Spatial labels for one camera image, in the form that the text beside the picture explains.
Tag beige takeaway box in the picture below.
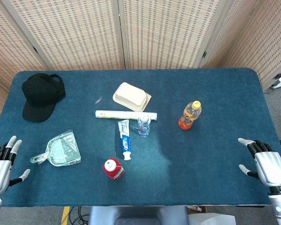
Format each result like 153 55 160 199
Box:
112 82 152 112

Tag red juice bottle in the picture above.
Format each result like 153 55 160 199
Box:
103 157 126 180

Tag green dustpan in plastic bag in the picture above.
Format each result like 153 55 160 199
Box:
30 130 82 167

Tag clear water bottle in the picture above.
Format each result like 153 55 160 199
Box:
137 115 151 137

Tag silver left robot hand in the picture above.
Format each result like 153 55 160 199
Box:
0 135 31 195

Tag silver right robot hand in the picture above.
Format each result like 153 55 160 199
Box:
237 137 281 188

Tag black floor cables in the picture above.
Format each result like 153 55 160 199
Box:
69 206 91 225

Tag woven folding screen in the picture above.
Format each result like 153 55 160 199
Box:
0 0 281 115

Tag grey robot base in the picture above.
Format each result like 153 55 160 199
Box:
88 205 190 225

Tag blue white toothpaste tube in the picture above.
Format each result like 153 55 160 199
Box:
117 120 132 161

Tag white box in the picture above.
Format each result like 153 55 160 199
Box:
188 214 237 225

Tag black baseball cap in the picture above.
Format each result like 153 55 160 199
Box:
22 73 66 123

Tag blue table cloth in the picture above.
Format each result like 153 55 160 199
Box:
0 67 281 208

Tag white green wrapped roll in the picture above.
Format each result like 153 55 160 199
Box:
95 110 158 121

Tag yellow cap orange drink bottle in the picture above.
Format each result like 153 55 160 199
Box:
178 100 202 130

